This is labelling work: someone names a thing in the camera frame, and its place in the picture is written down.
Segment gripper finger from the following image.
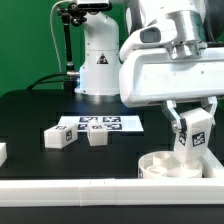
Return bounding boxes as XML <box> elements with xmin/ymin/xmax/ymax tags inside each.
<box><xmin>161</xmin><ymin>100</ymin><xmax>187</xmax><ymax>133</ymax></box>
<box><xmin>201</xmin><ymin>96</ymin><xmax>218</xmax><ymax>116</ymax></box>

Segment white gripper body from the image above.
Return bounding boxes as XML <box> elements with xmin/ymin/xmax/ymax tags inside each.
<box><xmin>119</xmin><ymin>48</ymin><xmax>224</xmax><ymax>107</ymax></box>

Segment white round stool seat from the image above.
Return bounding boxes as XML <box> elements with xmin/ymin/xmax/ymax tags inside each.
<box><xmin>138</xmin><ymin>151</ymin><xmax>203</xmax><ymax>179</ymax></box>

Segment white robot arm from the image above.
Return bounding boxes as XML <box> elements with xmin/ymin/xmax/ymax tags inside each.
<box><xmin>78</xmin><ymin>0</ymin><xmax>224</xmax><ymax>133</ymax></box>

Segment white sheet with markers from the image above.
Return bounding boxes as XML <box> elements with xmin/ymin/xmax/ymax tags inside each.
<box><xmin>58</xmin><ymin>115</ymin><xmax>143</xmax><ymax>132</ymax></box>

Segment white block at left edge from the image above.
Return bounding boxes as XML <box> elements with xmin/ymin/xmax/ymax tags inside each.
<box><xmin>0</xmin><ymin>143</ymin><xmax>7</xmax><ymax>167</ymax></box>

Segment white obstacle wall frame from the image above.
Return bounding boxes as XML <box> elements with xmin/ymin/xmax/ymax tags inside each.
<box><xmin>0</xmin><ymin>151</ymin><xmax>224</xmax><ymax>207</ymax></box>

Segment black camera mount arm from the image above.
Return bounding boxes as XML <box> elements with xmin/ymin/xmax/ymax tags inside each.
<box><xmin>57</xmin><ymin>3</ymin><xmax>87</xmax><ymax>94</ymax></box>

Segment black cables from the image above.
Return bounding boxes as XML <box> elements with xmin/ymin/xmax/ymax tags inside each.
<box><xmin>26</xmin><ymin>73</ymin><xmax>69</xmax><ymax>91</ymax></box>

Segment white cable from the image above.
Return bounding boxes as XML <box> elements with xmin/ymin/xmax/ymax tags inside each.
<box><xmin>49</xmin><ymin>0</ymin><xmax>72</xmax><ymax>74</ymax></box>

